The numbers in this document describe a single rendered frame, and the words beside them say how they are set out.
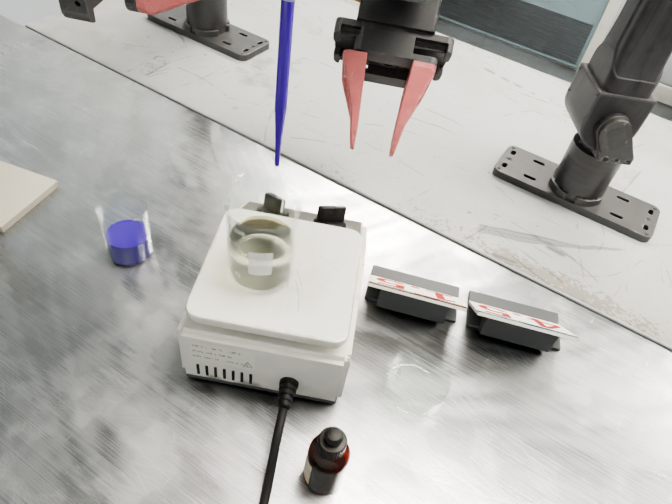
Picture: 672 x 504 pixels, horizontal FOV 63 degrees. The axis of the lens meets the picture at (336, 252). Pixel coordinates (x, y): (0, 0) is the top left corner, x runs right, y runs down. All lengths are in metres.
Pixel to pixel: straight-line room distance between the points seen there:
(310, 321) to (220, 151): 0.34
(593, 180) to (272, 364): 0.45
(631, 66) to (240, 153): 0.43
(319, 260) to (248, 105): 0.38
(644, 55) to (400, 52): 0.26
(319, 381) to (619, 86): 0.42
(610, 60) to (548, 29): 2.77
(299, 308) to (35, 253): 0.29
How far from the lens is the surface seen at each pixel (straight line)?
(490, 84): 0.94
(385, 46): 0.49
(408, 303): 0.51
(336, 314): 0.41
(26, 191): 0.65
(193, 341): 0.42
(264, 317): 0.40
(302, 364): 0.42
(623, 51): 0.64
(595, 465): 0.52
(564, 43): 3.41
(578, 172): 0.71
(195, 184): 0.64
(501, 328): 0.53
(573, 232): 0.70
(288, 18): 0.31
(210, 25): 0.92
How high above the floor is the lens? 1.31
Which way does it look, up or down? 46 degrees down
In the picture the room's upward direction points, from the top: 10 degrees clockwise
